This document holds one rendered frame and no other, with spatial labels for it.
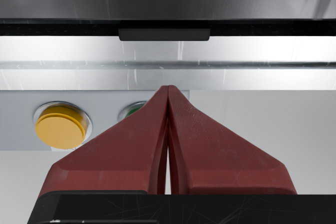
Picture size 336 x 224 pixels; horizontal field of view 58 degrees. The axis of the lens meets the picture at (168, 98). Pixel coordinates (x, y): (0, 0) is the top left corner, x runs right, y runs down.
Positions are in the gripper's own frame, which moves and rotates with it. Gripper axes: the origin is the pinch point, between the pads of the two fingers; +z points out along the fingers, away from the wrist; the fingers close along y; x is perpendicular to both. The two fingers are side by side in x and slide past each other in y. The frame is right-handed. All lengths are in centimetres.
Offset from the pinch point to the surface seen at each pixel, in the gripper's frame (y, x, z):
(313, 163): -21.0, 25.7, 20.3
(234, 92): -7.9, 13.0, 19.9
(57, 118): 8.6, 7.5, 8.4
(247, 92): -9.5, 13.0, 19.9
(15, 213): 26, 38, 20
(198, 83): -2.3, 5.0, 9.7
